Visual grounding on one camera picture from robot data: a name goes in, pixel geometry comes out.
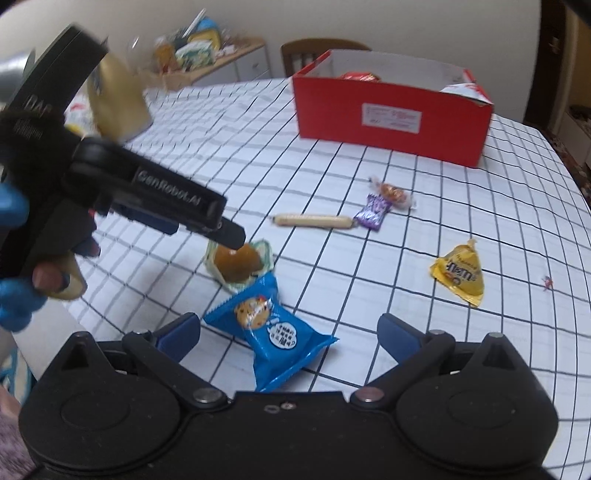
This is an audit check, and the beige sausage stick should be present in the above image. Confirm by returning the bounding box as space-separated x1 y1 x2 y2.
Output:
271 212 358 230

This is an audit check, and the orange candy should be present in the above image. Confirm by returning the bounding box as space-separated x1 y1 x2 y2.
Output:
369 176 419 210

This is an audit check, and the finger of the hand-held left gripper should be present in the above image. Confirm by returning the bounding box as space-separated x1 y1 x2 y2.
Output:
113 202 180 234
205 220 247 251

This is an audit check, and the yellow desk holder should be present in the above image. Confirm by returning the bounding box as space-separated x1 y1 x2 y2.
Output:
185 21 223 47

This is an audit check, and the purple candy bar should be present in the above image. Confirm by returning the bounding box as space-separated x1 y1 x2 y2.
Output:
353 193 392 232

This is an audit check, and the person's left hand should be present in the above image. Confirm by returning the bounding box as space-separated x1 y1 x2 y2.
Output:
32 231 100 301

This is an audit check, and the white wood-topped side cabinet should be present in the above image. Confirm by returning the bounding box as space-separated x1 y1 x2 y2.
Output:
152 37 273 92

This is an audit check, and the black white checked tablecloth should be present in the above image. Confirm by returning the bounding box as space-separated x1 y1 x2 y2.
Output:
14 78 591 480

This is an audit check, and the red cardboard box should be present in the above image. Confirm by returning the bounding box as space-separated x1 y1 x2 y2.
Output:
292 49 495 168

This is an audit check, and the dark door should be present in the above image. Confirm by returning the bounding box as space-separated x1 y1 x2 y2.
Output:
524 0 568 134

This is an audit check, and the white snack packet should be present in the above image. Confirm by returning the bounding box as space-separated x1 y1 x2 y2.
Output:
438 82 492 108

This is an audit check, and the brown wooden chair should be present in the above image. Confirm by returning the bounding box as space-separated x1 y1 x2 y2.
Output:
281 39 372 78

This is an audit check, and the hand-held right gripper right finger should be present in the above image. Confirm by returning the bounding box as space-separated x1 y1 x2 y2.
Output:
351 313 532 409

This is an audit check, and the green white tissue box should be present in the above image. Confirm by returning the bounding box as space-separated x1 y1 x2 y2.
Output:
175 41 216 70

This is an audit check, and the white printed cloth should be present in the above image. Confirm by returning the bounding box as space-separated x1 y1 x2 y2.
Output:
65 102 95 137

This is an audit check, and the yellow triangular candy bag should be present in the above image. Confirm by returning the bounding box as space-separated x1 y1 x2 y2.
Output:
429 239 485 308

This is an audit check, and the clear muffin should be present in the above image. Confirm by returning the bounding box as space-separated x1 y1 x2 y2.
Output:
204 239 273 292

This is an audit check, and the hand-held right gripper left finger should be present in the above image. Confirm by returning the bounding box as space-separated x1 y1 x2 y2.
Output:
58 312 227 409

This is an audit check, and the blue cookie packet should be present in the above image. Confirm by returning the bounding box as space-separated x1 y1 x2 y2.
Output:
203 272 340 393

